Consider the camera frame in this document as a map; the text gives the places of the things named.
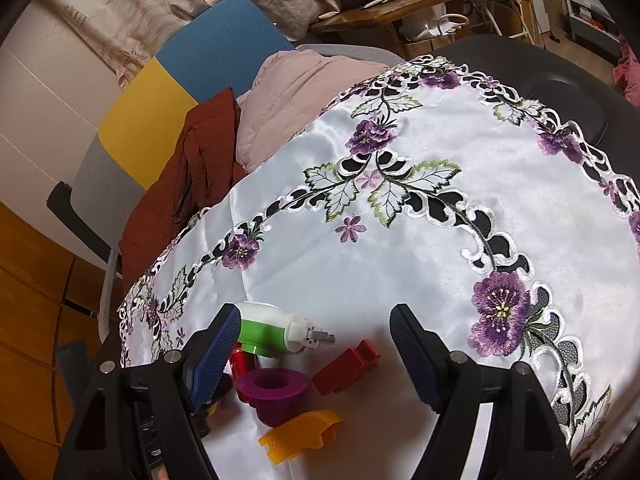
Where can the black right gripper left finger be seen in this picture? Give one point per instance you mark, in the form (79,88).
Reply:
(129,420)

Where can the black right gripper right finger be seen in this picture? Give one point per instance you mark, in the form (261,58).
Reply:
(524,439)

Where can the purple flanged plastic spool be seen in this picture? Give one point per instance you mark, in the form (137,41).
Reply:
(276,394)

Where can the red metallic lighter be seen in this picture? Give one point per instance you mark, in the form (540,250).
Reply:
(241,362)

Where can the green white plug-in device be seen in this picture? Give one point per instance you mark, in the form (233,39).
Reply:
(270,332)

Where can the orange curved plastic piece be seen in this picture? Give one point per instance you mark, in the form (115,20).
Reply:
(308,431)

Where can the red puzzle-shaped block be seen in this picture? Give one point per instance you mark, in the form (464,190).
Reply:
(351,365)

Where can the white embroidered floral tablecloth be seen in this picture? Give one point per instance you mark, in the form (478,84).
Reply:
(489,214)

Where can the rust red jacket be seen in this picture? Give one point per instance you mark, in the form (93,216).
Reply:
(199,174)

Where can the multicolour fabric chair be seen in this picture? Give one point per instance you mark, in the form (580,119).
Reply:
(222,48)

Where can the pink quilted jacket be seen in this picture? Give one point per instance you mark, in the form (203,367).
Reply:
(290,91)

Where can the wooden side table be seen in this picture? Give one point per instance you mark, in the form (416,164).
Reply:
(379,14)

